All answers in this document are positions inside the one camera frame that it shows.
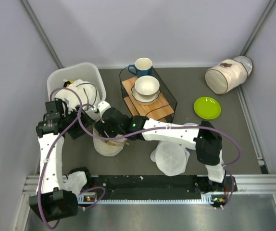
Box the blue white mug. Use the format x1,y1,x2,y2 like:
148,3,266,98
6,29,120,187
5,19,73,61
127,58,153,77

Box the white clothes in basket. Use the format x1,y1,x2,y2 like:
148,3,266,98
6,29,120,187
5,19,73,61
55,79,100,111

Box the black wire wooden shelf rack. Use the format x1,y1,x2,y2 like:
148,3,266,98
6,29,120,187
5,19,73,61
119,68,177,123

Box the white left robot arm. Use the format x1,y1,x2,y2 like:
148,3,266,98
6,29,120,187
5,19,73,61
29,99,93,222

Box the white plastic laundry basket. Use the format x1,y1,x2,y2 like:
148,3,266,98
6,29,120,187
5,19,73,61
47,62,106,101

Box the white mesh bag grey trim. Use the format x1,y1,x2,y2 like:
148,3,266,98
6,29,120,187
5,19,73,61
150,123,199,176

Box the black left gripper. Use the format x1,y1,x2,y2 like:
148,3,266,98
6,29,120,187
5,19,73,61
62,104,96,139

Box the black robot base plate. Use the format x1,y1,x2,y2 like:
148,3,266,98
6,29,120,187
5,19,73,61
84,175,238,200

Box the lime green plate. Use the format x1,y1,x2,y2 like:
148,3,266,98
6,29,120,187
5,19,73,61
193,97,221,120

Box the white scalloped saucer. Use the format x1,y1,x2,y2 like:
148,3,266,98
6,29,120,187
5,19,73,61
131,87,161,105

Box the white ceramic bowl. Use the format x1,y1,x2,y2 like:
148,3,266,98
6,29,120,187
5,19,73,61
134,76,160,95

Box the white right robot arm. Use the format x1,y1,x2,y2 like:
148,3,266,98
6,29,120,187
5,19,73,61
94,105,226,191

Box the white mesh bra laundry bag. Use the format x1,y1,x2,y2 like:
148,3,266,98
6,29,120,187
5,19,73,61
93,138,127,157

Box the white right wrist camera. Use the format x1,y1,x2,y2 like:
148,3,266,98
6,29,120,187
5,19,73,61
97,101,111,119

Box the beige cylindrical fabric hamper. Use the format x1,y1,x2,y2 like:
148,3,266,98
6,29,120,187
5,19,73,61
205,56,253,95

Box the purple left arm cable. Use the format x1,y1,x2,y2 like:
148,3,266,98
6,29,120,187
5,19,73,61
37,88,106,229

